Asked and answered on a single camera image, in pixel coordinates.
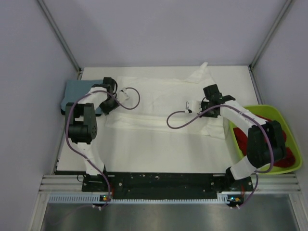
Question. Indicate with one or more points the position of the aluminium frame post right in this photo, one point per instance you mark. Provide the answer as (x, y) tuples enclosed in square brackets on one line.
[(287, 5)]

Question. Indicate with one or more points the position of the folded blue t shirt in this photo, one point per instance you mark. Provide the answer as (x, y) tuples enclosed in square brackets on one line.
[(75, 89)]

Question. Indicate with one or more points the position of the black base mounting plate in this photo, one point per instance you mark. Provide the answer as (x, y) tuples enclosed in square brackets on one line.
[(163, 186)]

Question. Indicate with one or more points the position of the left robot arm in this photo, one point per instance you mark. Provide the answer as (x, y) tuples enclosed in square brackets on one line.
[(81, 124)]

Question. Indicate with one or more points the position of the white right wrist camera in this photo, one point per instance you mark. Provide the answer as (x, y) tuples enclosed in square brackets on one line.
[(193, 107)]

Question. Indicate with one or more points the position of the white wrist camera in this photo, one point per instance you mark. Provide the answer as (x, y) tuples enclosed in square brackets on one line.
[(193, 107), (122, 95)]

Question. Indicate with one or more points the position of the red t shirt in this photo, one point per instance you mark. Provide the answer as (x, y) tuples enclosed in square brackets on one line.
[(254, 145)]

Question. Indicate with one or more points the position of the white t shirt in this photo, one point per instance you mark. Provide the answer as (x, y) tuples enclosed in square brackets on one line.
[(160, 105)]

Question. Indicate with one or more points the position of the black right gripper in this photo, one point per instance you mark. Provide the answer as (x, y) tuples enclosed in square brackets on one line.
[(213, 116)]

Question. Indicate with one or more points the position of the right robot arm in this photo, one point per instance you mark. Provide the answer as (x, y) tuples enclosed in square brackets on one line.
[(243, 119)]

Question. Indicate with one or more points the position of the aluminium frame post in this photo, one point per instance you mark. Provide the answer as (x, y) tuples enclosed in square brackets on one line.
[(58, 34), (287, 5)]

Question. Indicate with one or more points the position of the aluminium frame post left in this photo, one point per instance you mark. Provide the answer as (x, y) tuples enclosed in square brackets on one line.
[(58, 34)]

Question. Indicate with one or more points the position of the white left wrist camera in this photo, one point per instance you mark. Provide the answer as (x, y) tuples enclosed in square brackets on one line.
[(122, 95)]

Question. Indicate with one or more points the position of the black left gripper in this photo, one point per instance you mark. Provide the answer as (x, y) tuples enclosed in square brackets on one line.
[(106, 110)]

